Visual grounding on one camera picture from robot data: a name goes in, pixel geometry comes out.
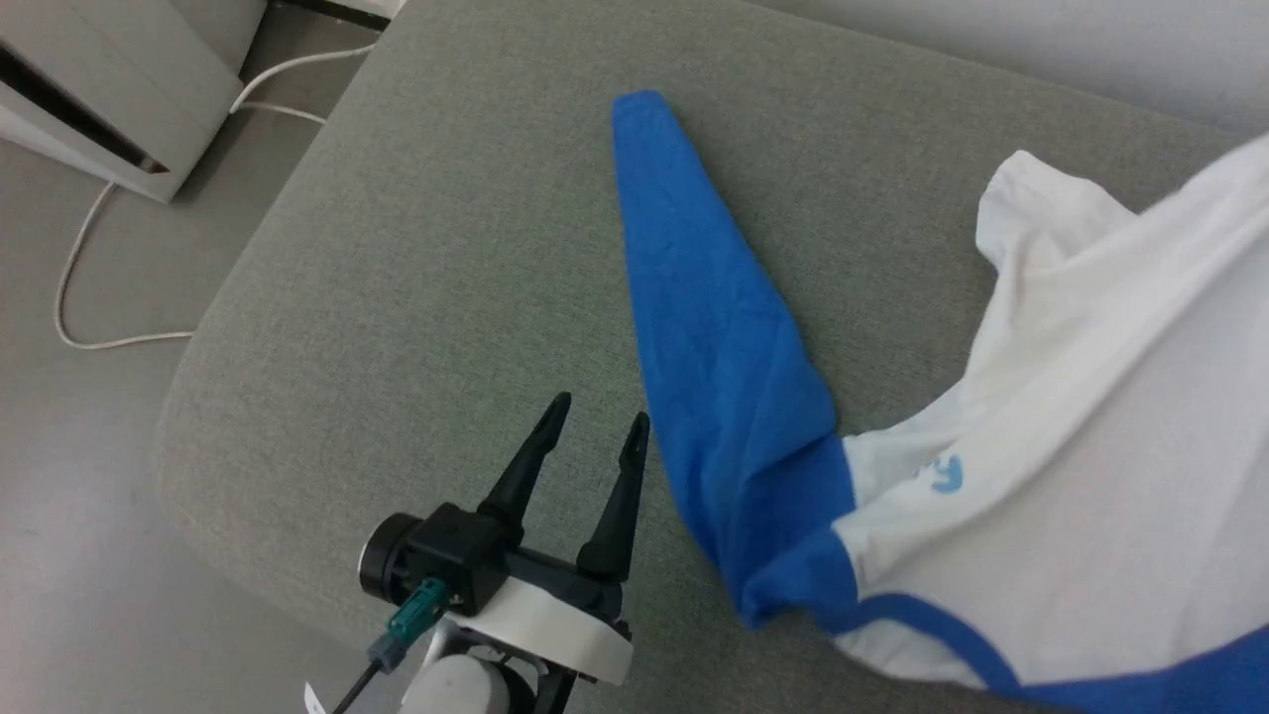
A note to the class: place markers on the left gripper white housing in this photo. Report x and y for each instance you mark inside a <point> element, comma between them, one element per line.
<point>555,625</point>

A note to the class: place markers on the white shirt with blue trim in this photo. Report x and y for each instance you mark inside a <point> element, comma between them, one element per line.
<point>1091,397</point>

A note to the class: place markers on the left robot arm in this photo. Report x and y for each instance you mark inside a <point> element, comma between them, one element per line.
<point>456,684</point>

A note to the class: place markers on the white box appliance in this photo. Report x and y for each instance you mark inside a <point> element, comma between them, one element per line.
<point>99,89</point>

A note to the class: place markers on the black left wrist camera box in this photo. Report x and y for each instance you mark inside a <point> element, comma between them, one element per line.
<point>456,555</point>

